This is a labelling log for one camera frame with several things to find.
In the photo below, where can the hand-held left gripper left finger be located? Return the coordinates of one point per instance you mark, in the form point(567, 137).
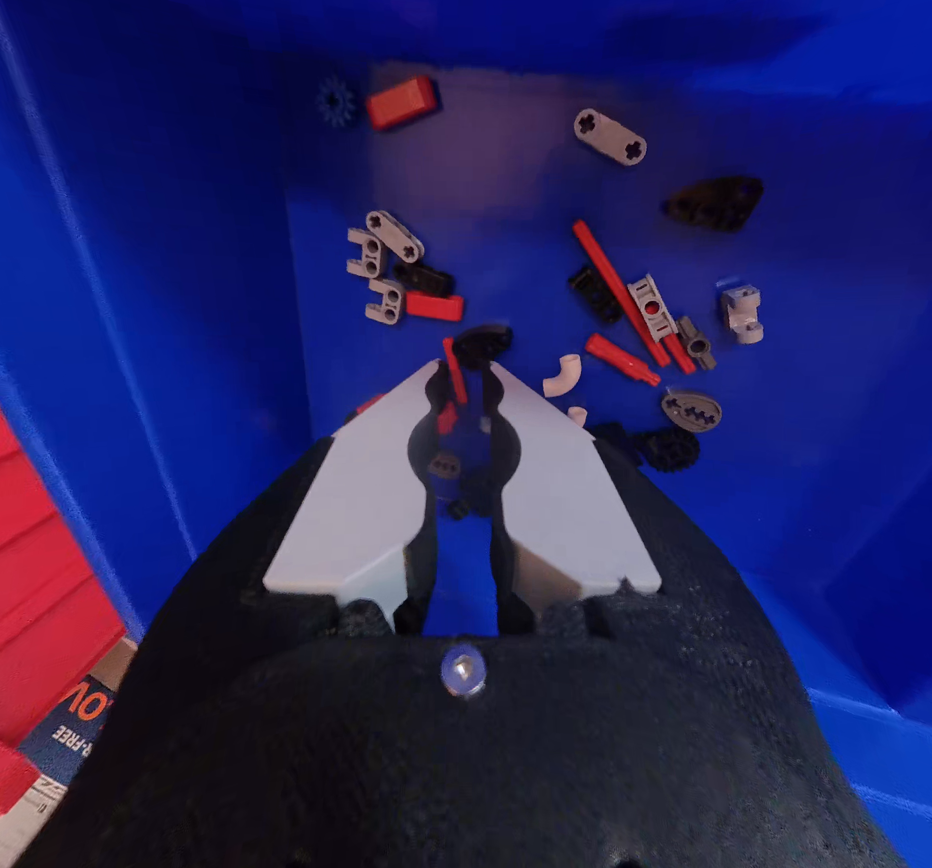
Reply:
point(349, 511)

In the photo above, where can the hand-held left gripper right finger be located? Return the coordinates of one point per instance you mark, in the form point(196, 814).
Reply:
point(575, 511)

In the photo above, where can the blue plastic bin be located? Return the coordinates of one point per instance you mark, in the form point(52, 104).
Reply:
point(182, 227)

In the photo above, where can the assorted lego parts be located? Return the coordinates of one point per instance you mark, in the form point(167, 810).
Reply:
point(611, 136)

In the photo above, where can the red plastic bin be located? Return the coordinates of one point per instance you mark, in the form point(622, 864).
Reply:
point(44, 577)

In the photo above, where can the printed cardboard box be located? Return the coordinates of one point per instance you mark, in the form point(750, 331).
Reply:
point(65, 729)

